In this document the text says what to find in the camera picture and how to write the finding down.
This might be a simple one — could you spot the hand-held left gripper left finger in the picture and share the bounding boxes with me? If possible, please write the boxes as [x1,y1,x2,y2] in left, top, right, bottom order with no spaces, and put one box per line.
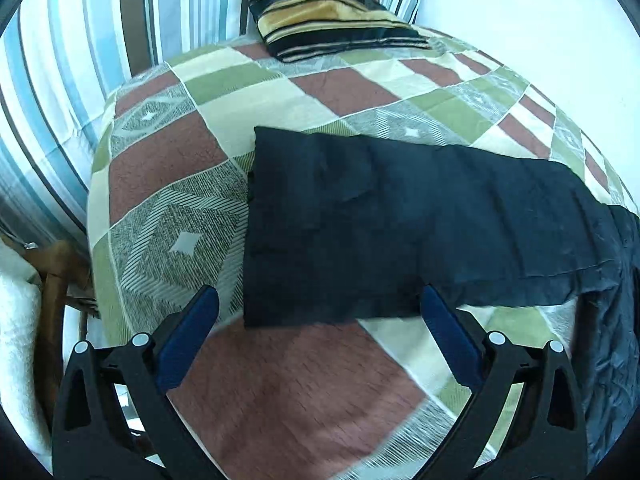
[51,285,221,480]

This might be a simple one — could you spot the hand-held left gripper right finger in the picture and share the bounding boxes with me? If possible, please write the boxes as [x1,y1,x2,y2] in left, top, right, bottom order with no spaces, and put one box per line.
[420,284,603,480]

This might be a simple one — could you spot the black pants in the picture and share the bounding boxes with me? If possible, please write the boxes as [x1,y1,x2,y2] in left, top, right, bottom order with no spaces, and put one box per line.
[242,125,626,331]

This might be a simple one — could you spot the black quilted jacket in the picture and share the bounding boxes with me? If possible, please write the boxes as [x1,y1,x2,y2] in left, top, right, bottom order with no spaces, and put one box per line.
[565,204,640,472]

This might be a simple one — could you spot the wooden chair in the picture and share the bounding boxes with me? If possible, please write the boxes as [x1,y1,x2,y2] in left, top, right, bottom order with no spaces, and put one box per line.
[2,237,151,453]

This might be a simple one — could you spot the checkered patchwork bed sheet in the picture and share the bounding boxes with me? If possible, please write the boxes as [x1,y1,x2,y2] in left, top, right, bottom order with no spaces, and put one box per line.
[86,27,632,480]

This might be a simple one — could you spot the white textured cloth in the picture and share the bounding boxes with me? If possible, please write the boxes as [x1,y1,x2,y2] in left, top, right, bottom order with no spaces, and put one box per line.
[0,242,57,463]

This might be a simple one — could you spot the dark gold striped cushion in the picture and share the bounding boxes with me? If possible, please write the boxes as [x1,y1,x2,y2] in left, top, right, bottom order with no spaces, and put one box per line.
[243,0,432,64]

